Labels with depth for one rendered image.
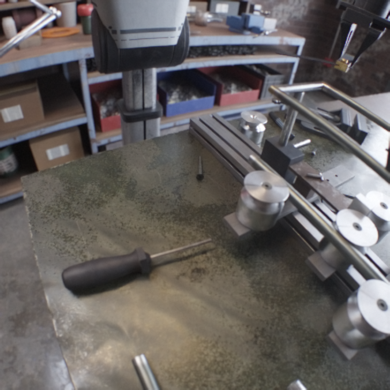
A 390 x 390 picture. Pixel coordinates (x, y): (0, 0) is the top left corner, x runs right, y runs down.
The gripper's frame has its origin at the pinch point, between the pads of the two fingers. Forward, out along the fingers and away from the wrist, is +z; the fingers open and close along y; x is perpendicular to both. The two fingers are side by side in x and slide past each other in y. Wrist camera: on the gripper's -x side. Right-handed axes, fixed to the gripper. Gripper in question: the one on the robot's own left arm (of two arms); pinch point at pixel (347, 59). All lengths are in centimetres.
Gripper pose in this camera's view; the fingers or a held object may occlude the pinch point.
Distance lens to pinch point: 57.4
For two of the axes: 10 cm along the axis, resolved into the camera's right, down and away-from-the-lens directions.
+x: -5.9, 5.5, -5.8
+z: -1.5, 6.4, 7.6
